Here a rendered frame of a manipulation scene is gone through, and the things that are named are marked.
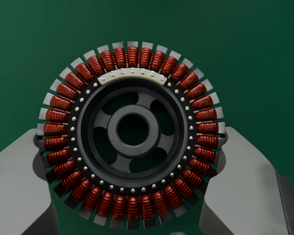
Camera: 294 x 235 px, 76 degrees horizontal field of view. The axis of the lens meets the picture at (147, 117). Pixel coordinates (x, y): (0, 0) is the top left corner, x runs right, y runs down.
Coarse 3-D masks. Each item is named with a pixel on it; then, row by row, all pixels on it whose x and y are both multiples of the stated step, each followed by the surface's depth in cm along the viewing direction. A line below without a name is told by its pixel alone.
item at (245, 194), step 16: (224, 144) 10; (240, 144) 10; (224, 160) 9; (240, 160) 9; (256, 160) 9; (224, 176) 8; (240, 176) 8; (256, 176) 8; (272, 176) 8; (208, 192) 7; (224, 192) 7; (240, 192) 7; (256, 192) 7; (272, 192) 7; (208, 208) 7; (224, 208) 7; (240, 208) 7; (256, 208) 7; (272, 208) 7; (208, 224) 7; (224, 224) 6; (240, 224) 6; (256, 224) 6; (272, 224) 6
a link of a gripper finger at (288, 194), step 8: (280, 176) 8; (280, 184) 8; (288, 184) 8; (280, 192) 7; (288, 192) 7; (288, 200) 7; (288, 208) 7; (288, 216) 6; (288, 224) 6; (288, 232) 6
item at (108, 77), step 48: (144, 48) 12; (48, 96) 11; (96, 96) 12; (144, 96) 13; (192, 96) 11; (48, 144) 10; (96, 144) 13; (144, 144) 12; (192, 144) 11; (96, 192) 10; (144, 192) 11; (192, 192) 10
